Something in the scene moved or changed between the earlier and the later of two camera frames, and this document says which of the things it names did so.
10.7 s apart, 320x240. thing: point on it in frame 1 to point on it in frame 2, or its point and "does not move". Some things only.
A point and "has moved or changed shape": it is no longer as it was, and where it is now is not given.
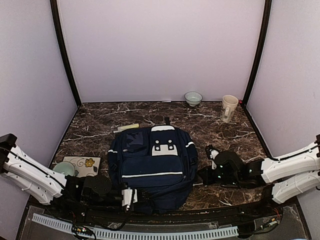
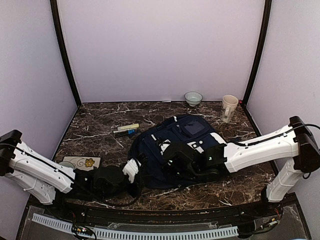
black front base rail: [272, 211] does not move
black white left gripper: [130, 207] to [138, 186]
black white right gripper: [207, 178] to [167, 173]
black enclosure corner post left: [63, 49] does not move
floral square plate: [84, 166] does not move
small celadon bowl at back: [193, 98] does not move
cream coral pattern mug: [229, 103] does not move
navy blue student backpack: [160, 162] has moved or changed shape
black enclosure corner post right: [264, 35] does not move
